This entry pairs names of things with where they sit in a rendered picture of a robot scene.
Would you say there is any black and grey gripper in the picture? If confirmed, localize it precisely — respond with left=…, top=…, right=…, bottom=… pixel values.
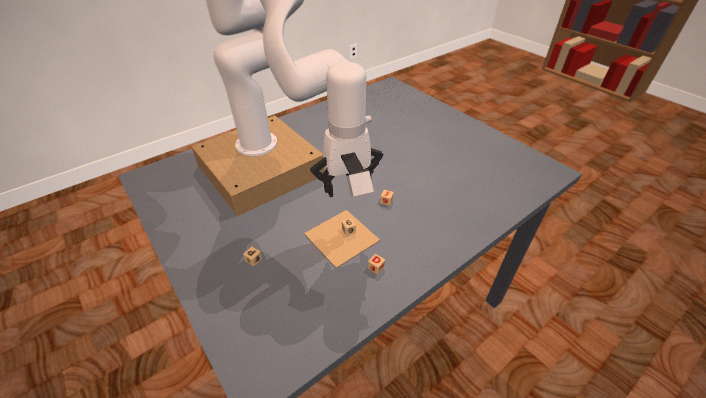
left=310, top=127, right=383, bottom=197

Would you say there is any orange flat mat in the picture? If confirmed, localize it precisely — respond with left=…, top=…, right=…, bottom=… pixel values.
left=304, top=210, right=380, bottom=268

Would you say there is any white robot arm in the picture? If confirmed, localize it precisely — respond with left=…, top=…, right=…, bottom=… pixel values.
left=206, top=0, right=374, bottom=196

